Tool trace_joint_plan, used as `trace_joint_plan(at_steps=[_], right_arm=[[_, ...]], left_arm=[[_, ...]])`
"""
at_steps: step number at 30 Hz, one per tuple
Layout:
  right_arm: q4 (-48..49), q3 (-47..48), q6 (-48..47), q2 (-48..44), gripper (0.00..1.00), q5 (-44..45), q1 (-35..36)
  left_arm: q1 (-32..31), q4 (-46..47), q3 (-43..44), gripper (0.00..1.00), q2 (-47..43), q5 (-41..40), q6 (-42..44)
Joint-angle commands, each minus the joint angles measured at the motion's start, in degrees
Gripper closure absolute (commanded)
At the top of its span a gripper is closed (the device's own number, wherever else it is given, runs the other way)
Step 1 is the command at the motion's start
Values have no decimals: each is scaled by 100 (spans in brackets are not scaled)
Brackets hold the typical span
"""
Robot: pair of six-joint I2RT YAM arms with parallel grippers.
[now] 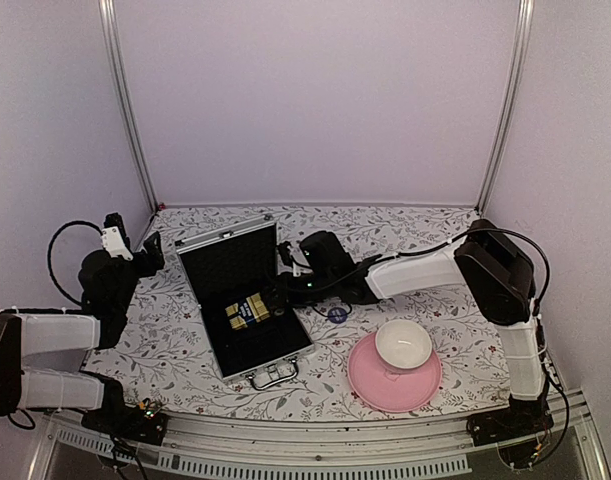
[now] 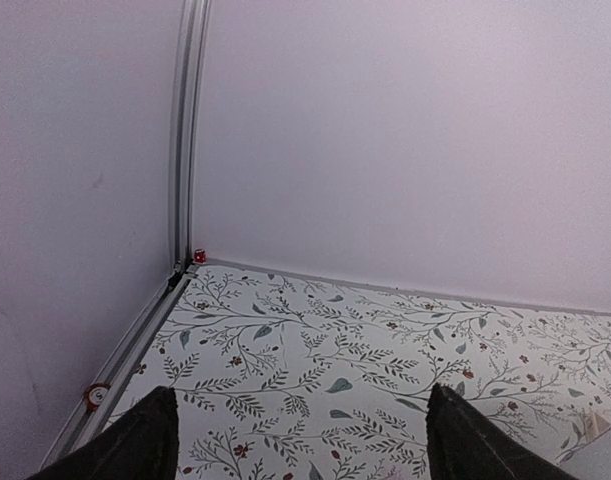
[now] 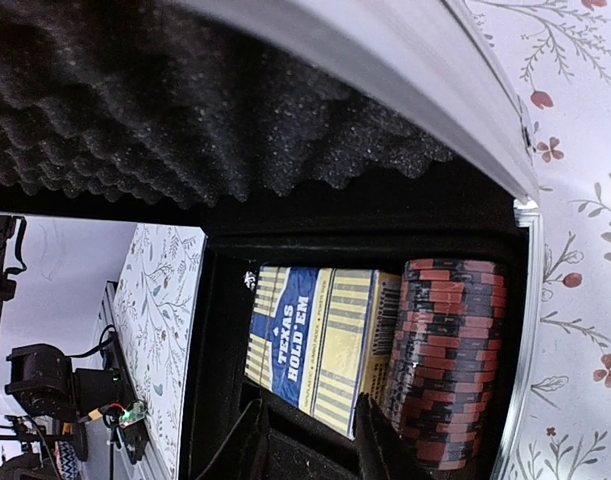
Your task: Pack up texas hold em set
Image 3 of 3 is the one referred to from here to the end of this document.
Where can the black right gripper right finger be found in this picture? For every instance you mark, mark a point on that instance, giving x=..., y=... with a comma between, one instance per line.
x=382, y=454

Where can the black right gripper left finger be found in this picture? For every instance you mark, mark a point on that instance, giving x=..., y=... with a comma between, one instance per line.
x=242, y=455

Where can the blue gold card deck box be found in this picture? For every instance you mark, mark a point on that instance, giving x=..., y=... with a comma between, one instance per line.
x=320, y=337

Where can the aluminium poker case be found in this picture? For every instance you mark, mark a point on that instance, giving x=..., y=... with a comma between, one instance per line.
x=176, y=147

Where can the front aluminium rail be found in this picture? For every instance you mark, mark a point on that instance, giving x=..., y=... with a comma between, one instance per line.
x=109, y=333

